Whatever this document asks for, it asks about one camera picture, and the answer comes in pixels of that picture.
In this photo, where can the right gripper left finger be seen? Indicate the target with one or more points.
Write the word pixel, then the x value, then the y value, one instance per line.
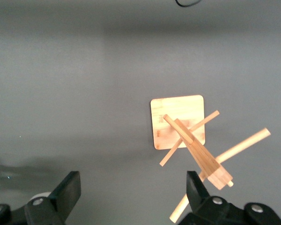
pixel 65 194

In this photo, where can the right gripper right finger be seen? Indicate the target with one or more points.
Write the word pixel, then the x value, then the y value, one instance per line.
pixel 196 194

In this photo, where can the wooden cup rack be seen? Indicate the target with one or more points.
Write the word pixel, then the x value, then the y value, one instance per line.
pixel 175 110

